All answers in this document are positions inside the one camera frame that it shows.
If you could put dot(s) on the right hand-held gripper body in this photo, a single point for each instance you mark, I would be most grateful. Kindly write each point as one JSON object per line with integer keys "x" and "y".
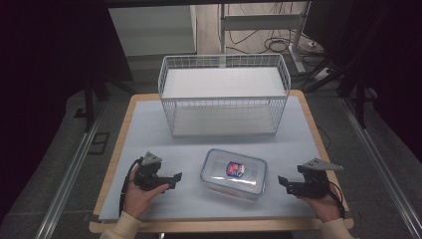
{"x": 312, "y": 184}

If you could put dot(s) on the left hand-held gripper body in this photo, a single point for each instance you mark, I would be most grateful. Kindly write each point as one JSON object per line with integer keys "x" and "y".
{"x": 148, "y": 172}

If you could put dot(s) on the clear plastic lidded container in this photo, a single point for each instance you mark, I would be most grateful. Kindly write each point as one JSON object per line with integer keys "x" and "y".
{"x": 234, "y": 174}

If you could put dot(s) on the person's right hand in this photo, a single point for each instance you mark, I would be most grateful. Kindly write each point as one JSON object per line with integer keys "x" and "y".
{"x": 323, "y": 207}

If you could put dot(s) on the person's left hand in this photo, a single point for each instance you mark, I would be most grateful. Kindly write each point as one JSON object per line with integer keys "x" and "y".
{"x": 141, "y": 199}

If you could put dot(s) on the light blue table mat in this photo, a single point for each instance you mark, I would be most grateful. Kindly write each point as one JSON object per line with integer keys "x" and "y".
{"x": 185, "y": 146}

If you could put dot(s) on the wooden table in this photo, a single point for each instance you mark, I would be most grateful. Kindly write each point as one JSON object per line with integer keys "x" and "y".
{"x": 109, "y": 172}

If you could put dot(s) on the black stand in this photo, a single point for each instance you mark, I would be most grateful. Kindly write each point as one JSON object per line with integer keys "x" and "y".
{"x": 360, "y": 99}
{"x": 89, "y": 103}

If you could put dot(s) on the white power strip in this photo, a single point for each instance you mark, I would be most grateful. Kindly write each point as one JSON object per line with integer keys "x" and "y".
{"x": 321, "y": 74}

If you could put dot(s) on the white cabinet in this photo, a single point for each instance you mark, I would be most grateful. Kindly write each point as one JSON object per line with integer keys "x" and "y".
{"x": 152, "y": 30}

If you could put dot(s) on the black floor socket frame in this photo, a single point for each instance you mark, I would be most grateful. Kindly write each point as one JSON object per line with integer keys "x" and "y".
{"x": 98, "y": 143}

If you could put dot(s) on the metal floor rail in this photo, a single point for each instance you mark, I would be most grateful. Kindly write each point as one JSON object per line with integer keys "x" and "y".
{"x": 381, "y": 156}
{"x": 69, "y": 172}

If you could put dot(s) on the white metal desk frame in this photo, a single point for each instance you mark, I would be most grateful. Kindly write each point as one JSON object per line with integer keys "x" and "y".
{"x": 262, "y": 23}

